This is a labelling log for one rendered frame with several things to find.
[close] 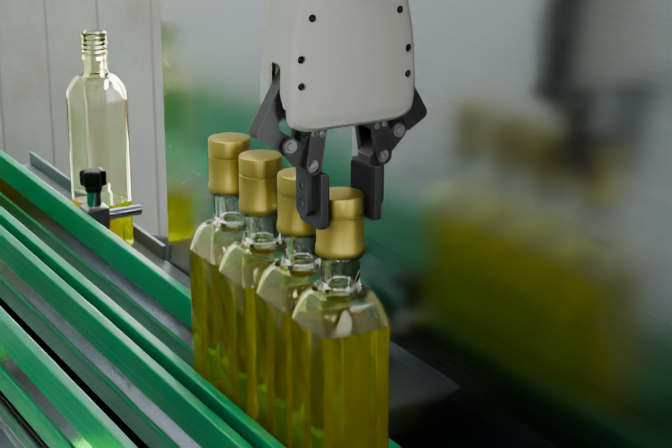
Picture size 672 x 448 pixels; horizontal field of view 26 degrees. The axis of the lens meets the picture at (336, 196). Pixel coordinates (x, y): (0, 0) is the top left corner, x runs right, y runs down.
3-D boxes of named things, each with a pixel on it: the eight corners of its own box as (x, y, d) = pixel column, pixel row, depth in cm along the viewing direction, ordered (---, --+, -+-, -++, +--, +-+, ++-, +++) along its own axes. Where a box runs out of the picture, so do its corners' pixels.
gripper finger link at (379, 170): (388, 114, 104) (387, 203, 106) (349, 119, 103) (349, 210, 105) (412, 124, 101) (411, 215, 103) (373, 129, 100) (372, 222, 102)
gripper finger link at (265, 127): (314, 30, 98) (351, 93, 101) (227, 100, 96) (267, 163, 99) (322, 32, 97) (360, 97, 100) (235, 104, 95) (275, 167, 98)
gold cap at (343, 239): (374, 255, 103) (375, 195, 101) (330, 263, 101) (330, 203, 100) (349, 240, 105) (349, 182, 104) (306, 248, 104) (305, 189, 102)
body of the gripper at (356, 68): (377, -54, 103) (375, 101, 106) (246, -44, 98) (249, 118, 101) (435, -41, 96) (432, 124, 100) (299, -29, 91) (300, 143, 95)
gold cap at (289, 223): (333, 232, 107) (333, 175, 106) (290, 239, 106) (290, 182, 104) (310, 218, 110) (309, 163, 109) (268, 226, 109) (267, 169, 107)
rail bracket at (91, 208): (150, 279, 166) (145, 167, 162) (93, 290, 163) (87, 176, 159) (136, 269, 170) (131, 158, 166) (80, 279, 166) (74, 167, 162)
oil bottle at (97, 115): (136, 245, 176) (127, 32, 168) (95, 255, 173) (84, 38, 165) (111, 234, 180) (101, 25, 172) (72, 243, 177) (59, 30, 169)
